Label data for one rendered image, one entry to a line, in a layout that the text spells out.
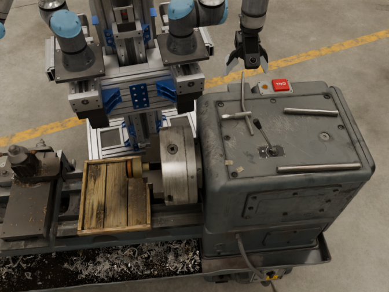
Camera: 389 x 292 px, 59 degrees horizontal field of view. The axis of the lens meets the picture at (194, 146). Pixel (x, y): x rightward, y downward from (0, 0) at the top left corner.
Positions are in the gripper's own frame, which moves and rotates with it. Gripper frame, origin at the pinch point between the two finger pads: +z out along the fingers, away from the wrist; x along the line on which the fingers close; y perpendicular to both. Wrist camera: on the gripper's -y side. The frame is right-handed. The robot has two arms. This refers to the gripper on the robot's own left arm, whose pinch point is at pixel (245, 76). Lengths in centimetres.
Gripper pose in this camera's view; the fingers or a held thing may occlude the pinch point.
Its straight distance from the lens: 123.8
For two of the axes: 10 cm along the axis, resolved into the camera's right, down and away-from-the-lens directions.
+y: -1.0, -8.1, 5.7
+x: -10.0, 0.8, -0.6
